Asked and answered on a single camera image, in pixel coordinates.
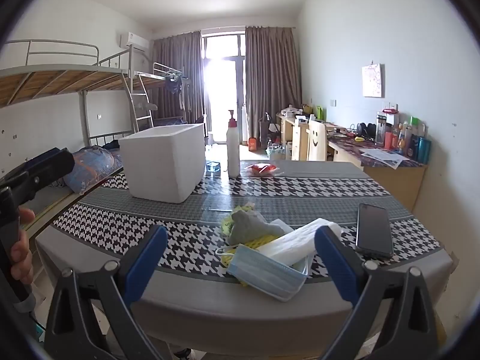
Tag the wooden desk with drawers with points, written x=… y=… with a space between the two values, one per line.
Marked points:
x=287 y=127

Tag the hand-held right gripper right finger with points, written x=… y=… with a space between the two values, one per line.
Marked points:
x=333 y=262

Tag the grey sock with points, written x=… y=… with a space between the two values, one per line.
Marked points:
x=243 y=228

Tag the blue spray bottle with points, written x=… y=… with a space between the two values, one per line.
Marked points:
x=212 y=166

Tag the person's left hand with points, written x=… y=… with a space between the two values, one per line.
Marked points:
x=24 y=262

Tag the grey metal bunk bed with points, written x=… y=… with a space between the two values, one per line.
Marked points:
x=157 y=78
x=56 y=73

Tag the blue patterned quilt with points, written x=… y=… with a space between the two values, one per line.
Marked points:
x=90 y=168

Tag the brown curtain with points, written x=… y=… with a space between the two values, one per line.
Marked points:
x=272 y=82
x=176 y=63

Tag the red snack packet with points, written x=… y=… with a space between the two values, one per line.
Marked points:
x=261 y=168

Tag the blue face mask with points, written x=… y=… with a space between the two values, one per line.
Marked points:
x=262 y=273

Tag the glass balcony door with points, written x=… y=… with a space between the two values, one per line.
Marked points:
x=223 y=82

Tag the white air conditioner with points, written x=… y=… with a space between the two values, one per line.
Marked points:
x=134 y=40

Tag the green gift bag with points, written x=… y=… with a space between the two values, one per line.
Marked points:
x=318 y=112

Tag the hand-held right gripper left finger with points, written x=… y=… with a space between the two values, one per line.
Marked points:
x=150 y=258

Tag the pink wall poster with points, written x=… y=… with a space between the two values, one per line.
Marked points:
x=373 y=80

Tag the houndstooth tablecloth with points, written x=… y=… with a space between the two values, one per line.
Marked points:
x=300 y=191

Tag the black smartphone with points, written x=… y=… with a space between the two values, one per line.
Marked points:
x=375 y=230

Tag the white tissue pack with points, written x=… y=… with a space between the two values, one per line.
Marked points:
x=300 y=243

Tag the white foam box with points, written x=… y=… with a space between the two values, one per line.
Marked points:
x=161 y=165

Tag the black bag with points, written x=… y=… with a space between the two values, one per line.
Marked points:
x=267 y=129

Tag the row of toiletry bottles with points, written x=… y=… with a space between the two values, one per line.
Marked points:
x=412 y=146

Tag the orange bag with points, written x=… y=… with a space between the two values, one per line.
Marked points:
x=252 y=144

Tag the grey bucket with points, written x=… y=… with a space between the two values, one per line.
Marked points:
x=275 y=153

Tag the wooden chair with smiley face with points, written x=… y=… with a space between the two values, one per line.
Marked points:
x=318 y=138

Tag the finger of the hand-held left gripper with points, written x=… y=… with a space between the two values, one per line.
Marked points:
x=48 y=165

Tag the printed papers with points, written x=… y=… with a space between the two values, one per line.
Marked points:
x=382 y=156

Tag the white pump bottle red cap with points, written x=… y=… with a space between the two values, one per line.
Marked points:
x=233 y=153

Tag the wooden desk with patterned cover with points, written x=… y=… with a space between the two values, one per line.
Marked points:
x=393 y=183

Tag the hanging dark clothes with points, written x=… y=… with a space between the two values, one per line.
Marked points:
x=174 y=84

